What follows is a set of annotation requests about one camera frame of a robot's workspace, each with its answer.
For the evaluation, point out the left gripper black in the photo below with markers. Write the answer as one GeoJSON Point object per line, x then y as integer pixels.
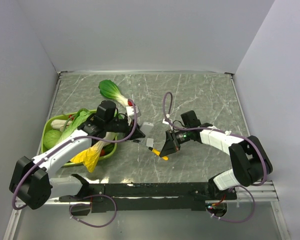
{"type": "Point", "coordinates": [137, 134]}

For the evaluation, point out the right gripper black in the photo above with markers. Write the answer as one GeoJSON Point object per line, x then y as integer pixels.
{"type": "Point", "coordinates": [171, 145]}

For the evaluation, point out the white remote control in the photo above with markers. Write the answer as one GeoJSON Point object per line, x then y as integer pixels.
{"type": "Point", "coordinates": [146, 127]}

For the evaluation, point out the white battery cover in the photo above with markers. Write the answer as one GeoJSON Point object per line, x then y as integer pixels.
{"type": "Point", "coordinates": [149, 142]}

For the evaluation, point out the yellow handled screwdriver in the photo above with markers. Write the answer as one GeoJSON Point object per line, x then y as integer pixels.
{"type": "Point", "coordinates": [157, 153]}

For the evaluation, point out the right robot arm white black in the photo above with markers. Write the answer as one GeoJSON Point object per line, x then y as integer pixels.
{"type": "Point", "coordinates": [249, 161]}

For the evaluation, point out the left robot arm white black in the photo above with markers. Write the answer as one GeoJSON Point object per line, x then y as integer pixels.
{"type": "Point", "coordinates": [33, 180]}

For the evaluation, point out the red tomato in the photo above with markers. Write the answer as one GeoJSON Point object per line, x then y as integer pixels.
{"type": "Point", "coordinates": [103, 152]}

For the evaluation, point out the napa cabbage yellow white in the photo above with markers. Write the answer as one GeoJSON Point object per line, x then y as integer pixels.
{"type": "Point", "coordinates": [90, 157]}

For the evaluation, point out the green bok choy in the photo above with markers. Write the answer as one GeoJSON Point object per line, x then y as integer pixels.
{"type": "Point", "coordinates": [110, 90]}

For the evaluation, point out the green lettuce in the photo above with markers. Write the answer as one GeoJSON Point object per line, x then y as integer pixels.
{"type": "Point", "coordinates": [79, 118]}

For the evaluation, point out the white radish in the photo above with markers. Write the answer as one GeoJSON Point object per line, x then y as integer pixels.
{"type": "Point", "coordinates": [58, 124]}

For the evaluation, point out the round green cabbage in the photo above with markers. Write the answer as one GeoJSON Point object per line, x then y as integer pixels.
{"type": "Point", "coordinates": [51, 138]}

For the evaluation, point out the green plastic basket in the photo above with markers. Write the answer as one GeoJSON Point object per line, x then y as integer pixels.
{"type": "Point", "coordinates": [109, 148]}

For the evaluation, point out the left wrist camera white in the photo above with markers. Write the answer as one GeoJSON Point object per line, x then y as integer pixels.
{"type": "Point", "coordinates": [132, 111]}

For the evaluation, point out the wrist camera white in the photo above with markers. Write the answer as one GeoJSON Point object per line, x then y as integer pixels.
{"type": "Point", "coordinates": [132, 111]}
{"type": "Point", "coordinates": [166, 120]}

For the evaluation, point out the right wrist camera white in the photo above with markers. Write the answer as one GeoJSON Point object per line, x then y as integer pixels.
{"type": "Point", "coordinates": [166, 120]}

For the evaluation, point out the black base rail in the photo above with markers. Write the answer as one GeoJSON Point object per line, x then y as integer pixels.
{"type": "Point", "coordinates": [149, 196]}

